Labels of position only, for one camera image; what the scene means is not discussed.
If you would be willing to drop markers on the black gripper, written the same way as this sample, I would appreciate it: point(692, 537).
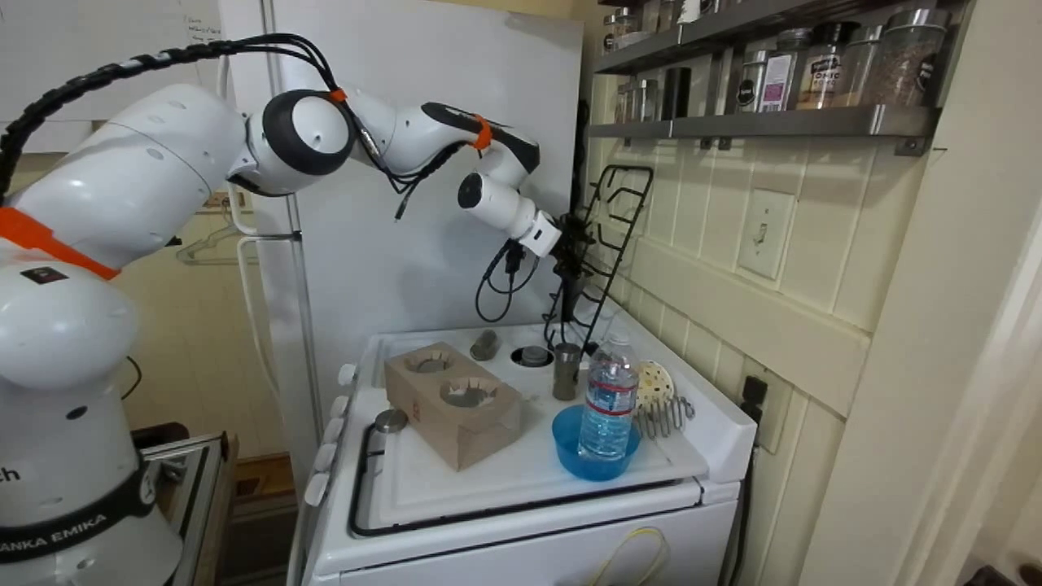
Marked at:
point(570, 246)

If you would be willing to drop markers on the black gas stove grate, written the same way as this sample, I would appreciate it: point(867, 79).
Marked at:
point(621, 231)

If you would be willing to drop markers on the wooden block with two holes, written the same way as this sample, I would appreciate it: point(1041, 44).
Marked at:
point(457, 417)

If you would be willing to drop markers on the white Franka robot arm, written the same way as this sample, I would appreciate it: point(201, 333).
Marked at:
point(119, 183)

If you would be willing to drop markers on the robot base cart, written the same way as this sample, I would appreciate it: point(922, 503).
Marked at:
point(205, 491)

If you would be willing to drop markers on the round stove burner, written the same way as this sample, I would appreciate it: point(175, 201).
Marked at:
point(531, 355)

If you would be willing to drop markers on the white stove knob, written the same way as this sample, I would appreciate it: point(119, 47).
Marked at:
point(326, 458)
point(348, 376)
point(339, 405)
point(316, 491)

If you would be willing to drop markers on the white gas stove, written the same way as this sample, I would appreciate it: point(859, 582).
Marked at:
point(508, 523)

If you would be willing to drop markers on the grey metal cup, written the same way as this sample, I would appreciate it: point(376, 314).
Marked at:
point(567, 376)

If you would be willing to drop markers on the grey cylindrical shaker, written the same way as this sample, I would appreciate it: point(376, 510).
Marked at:
point(482, 348)

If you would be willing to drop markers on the clear plastic water bottle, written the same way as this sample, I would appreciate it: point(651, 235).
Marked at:
point(607, 403)

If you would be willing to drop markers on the pale yellow dotted sponge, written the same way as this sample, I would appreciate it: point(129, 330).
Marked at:
point(651, 382)

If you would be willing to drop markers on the blue plastic bowl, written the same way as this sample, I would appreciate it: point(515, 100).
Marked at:
point(592, 463)

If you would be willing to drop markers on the glass spice jar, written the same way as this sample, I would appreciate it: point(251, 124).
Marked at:
point(780, 83)
point(644, 100)
point(833, 65)
point(920, 60)
point(746, 87)

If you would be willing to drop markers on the white cutting board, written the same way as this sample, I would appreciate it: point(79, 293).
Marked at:
point(523, 478)

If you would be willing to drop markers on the round metal measuring spoon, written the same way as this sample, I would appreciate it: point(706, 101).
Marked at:
point(393, 420)

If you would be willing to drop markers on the white refrigerator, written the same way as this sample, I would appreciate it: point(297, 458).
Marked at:
point(433, 65)

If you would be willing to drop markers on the black grate under cutting board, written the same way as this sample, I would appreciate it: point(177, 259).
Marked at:
point(362, 478)

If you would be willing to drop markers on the clear plastic clothes hanger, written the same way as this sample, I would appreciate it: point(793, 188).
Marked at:
point(223, 246)

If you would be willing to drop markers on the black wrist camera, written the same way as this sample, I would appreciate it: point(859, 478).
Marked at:
point(515, 259)

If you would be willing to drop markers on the wall outlet with black plug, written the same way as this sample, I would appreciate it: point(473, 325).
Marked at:
point(757, 400)

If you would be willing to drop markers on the grey wall shelf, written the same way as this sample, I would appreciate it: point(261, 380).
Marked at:
point(694, 37)
point(761, 124)

